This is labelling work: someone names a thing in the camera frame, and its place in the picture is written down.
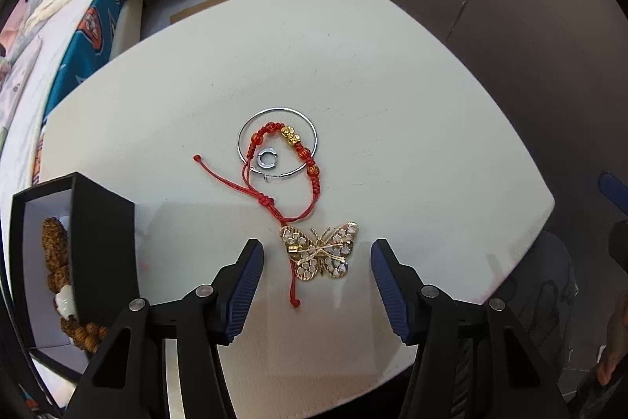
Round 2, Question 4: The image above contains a red string bracelet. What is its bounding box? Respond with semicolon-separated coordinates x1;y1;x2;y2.
193;121;322;308

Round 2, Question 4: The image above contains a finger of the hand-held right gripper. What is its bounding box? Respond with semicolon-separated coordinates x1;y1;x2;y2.
599;172;628;218

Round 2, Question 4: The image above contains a silver bangle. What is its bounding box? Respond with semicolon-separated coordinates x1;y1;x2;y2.
237;106;319;178

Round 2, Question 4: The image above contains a white bed frame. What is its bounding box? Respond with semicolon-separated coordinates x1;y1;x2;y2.
105;0;145;61

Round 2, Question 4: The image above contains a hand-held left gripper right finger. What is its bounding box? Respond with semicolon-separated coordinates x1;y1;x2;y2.
370;238;572;419

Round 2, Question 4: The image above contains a brown bead bracelet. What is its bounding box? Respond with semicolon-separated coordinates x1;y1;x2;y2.
39;215;111;353

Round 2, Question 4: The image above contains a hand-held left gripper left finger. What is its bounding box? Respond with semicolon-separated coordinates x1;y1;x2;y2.
64;238;266;419

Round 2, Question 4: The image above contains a person's right hand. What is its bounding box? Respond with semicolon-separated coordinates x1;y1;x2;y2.
596;340;621;388

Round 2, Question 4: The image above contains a white bed sheet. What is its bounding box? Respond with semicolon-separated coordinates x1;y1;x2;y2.
0;31;50;209

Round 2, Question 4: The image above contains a white ornament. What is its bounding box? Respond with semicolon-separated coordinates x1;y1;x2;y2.
53;286;78;318

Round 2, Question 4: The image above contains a white square table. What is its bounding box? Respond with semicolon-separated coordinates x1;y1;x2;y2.
37;0;557;419

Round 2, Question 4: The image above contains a gold butterfly brooch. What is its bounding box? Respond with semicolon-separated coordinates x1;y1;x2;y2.
279;219;360;282

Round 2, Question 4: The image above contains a black jewelry box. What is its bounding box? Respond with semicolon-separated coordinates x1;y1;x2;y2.
10;172;137;381

